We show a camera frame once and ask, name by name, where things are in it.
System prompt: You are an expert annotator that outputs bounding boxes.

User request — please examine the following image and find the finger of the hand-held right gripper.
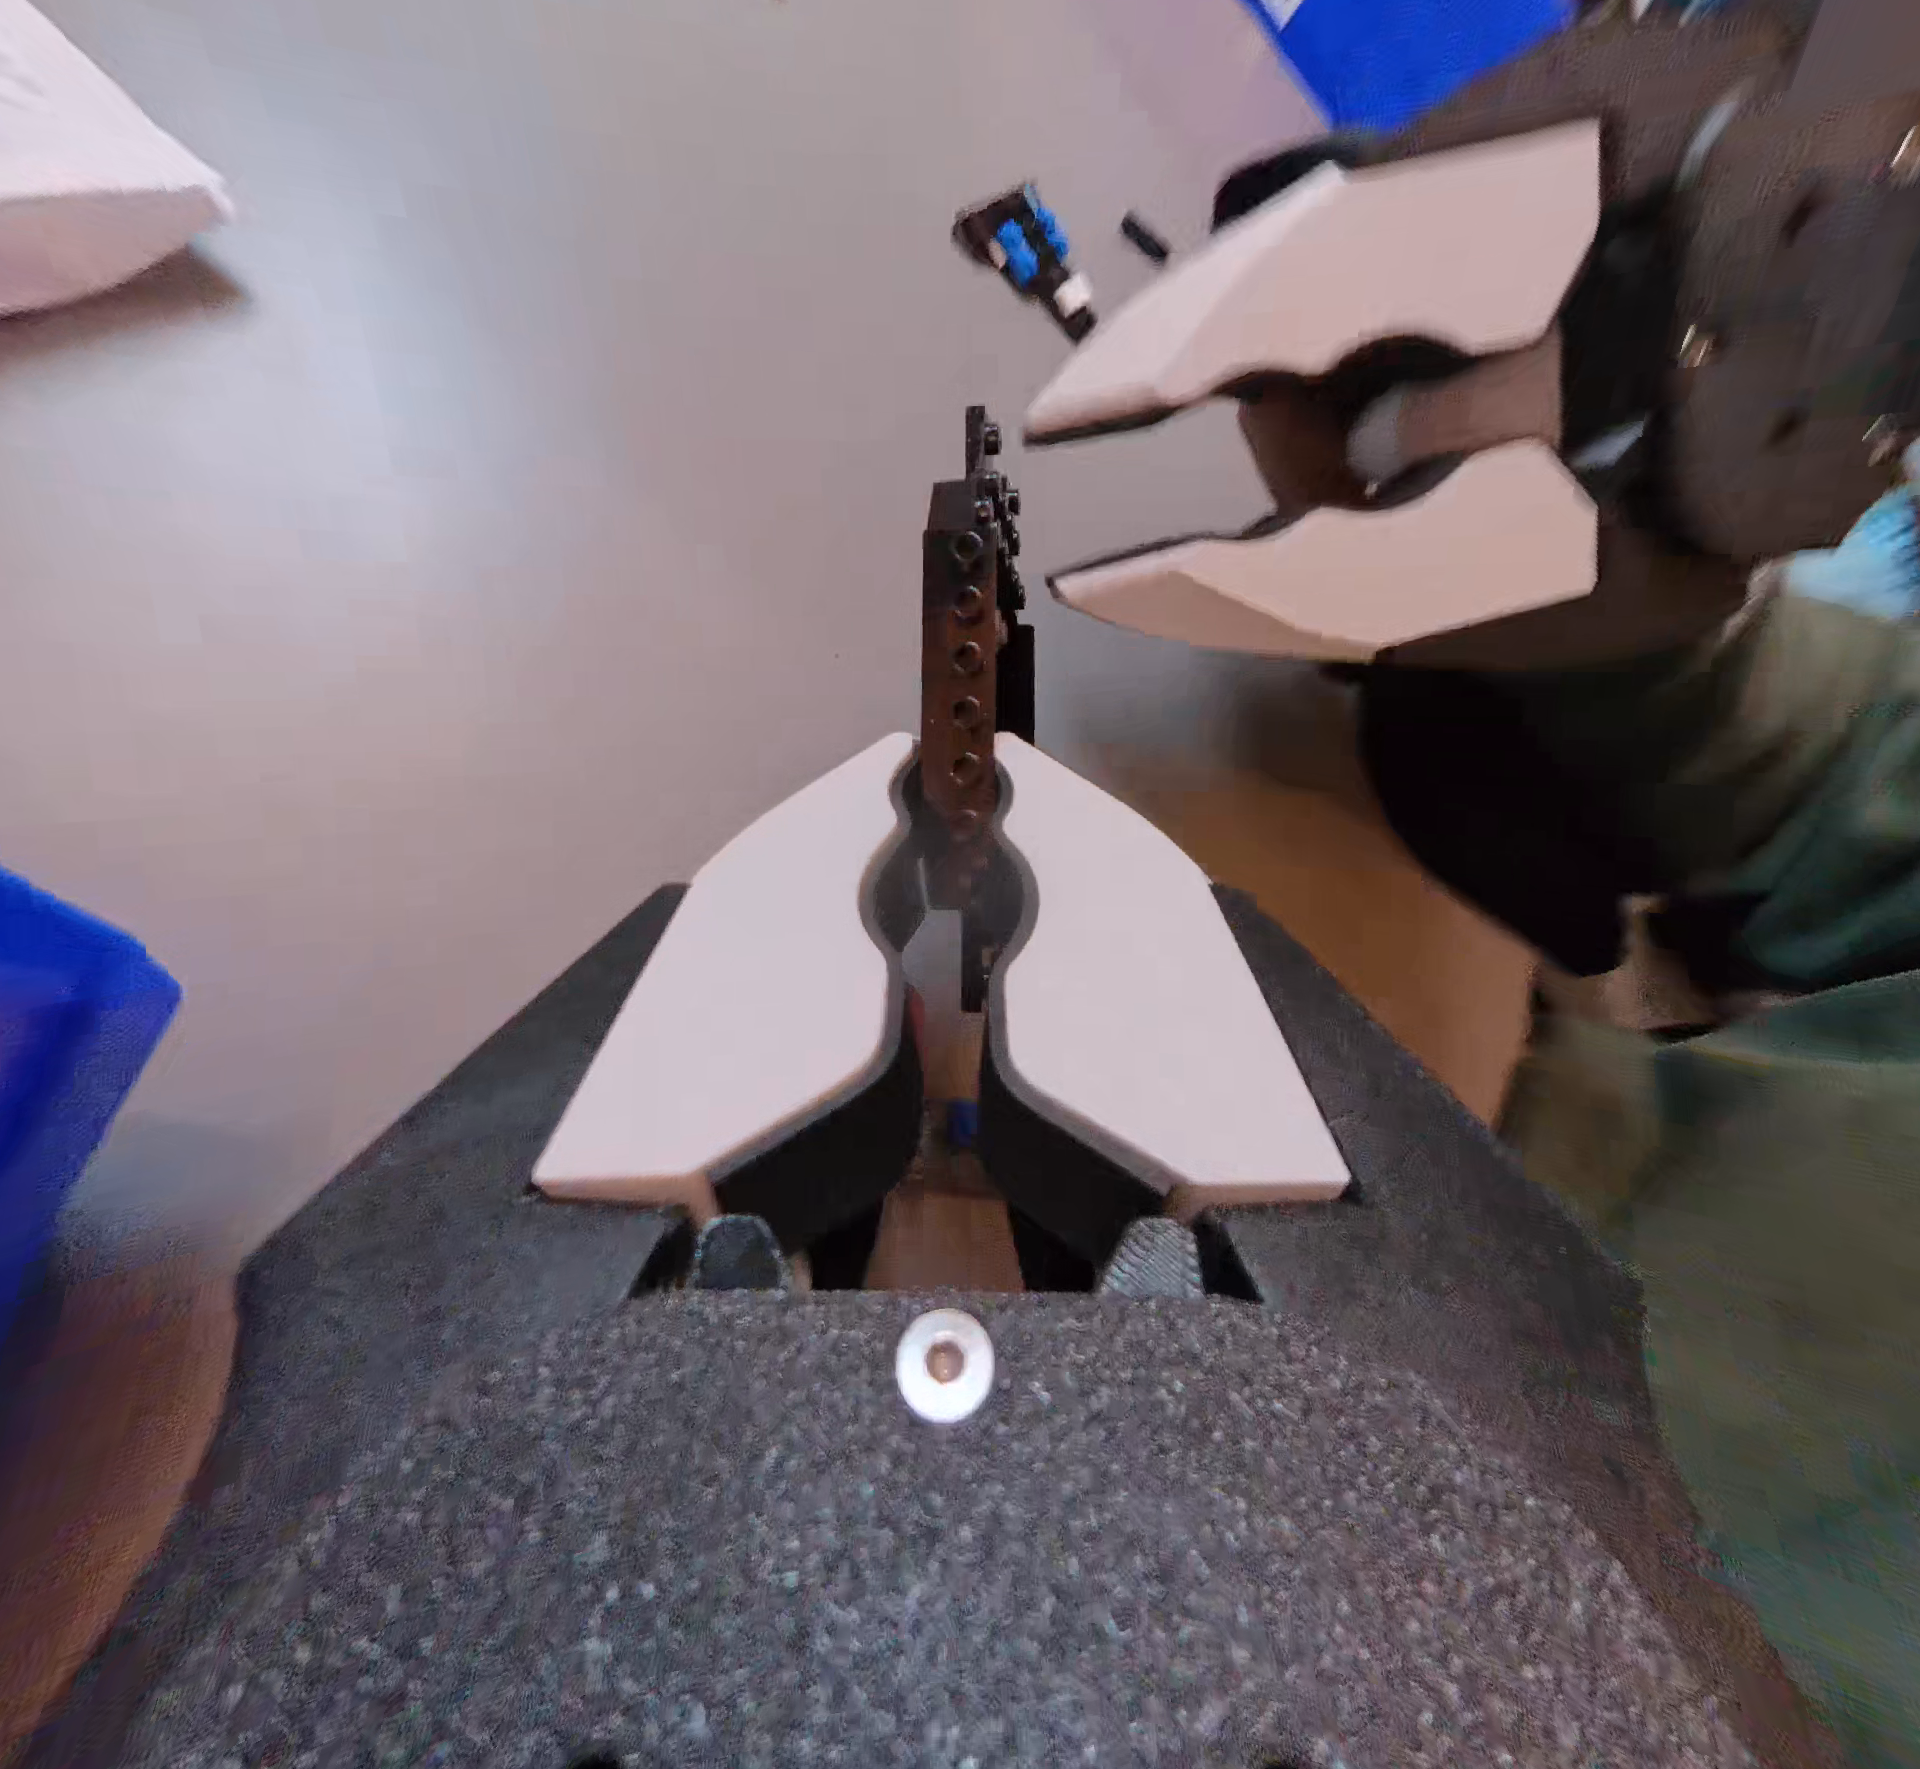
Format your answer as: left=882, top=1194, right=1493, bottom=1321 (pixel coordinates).
left=1024, top=119, right=1611, bottom=446
left=1048, top=440, right=1605, bottom=666

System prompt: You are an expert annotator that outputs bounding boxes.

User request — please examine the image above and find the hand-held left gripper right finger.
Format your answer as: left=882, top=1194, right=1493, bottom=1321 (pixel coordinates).
left=976, top=735, right=1352, bottom=1214

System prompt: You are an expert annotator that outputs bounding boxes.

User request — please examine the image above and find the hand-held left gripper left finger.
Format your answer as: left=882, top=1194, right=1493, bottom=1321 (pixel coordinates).
left=534, top=735, right=917, bottom=1209

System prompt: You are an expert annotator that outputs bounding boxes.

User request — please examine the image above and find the blue and black lego assembly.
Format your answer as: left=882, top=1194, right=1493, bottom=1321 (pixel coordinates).
left=952, top=185, right=1100, bottom=343

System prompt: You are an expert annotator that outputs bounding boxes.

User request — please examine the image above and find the black lego car chassis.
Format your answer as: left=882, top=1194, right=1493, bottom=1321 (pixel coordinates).
left=915, top=403, right=1050, bottom=1029

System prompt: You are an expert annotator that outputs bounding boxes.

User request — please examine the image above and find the person's right forearm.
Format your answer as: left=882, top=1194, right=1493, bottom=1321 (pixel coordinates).
left=1622, top=494, right=1920, bottom=1029

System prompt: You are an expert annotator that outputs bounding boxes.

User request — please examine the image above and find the white printed paper bag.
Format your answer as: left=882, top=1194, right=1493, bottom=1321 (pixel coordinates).
left=0, top=0, right=237, bottom=326

